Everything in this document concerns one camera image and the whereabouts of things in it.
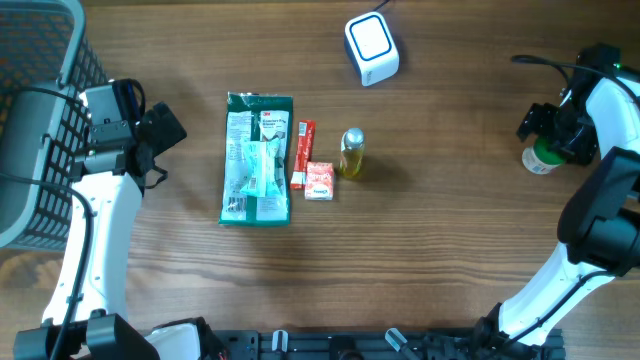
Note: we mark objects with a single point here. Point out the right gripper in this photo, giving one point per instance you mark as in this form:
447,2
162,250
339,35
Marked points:
536,119

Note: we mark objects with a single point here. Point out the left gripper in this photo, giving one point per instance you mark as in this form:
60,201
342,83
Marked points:
164,126

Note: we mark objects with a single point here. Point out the green lid white jar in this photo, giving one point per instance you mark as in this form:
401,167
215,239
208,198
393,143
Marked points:
539,159

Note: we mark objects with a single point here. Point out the green foil packet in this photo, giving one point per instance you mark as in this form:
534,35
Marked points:
258,134

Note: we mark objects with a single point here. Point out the red white snack packet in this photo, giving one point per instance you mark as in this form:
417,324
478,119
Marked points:
306,135

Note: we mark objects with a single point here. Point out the small red white carton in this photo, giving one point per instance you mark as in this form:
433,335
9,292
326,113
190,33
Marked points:
319,183

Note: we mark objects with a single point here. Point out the yellow dish soap bottle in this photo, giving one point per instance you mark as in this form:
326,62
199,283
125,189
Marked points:
352,150

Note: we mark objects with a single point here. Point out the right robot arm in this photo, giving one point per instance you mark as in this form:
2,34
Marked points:
598,237

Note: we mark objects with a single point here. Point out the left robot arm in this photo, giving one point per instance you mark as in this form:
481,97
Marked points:
73,168

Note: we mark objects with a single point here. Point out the white barcode scanner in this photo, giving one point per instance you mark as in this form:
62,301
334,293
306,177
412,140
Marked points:
370,47

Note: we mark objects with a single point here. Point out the grey plastic mesh basket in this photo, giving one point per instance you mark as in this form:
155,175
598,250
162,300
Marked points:
46,62

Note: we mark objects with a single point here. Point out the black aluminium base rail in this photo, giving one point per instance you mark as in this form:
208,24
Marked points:
442,344

